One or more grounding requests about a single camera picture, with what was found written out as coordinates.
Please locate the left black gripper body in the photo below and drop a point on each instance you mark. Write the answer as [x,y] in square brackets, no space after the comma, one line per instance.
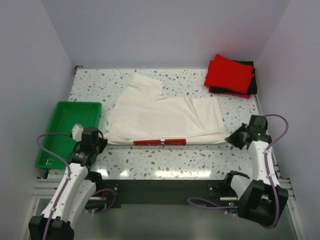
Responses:
[95,149]

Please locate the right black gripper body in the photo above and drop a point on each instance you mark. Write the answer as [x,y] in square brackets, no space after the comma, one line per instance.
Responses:
[248,129]

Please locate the white t shirt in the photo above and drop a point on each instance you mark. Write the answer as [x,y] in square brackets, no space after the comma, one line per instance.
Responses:
[142,113]

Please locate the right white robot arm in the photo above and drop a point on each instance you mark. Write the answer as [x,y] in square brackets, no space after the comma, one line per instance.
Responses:
[261,199]

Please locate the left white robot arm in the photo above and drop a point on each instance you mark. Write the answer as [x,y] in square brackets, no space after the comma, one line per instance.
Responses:
[79,183]

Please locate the green plastic tray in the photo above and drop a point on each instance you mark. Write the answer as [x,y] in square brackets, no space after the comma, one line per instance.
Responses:
[65,116]

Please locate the black folded t shirt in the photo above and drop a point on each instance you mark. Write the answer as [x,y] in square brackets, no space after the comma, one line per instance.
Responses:
[252,89]

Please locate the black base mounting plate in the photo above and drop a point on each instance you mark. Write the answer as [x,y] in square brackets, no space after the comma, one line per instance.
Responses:
[211,194]

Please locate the red folded t shirt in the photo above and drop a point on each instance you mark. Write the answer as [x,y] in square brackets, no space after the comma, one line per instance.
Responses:
[229,74]

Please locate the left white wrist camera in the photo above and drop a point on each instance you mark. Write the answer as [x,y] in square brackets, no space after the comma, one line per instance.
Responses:
[76,132]

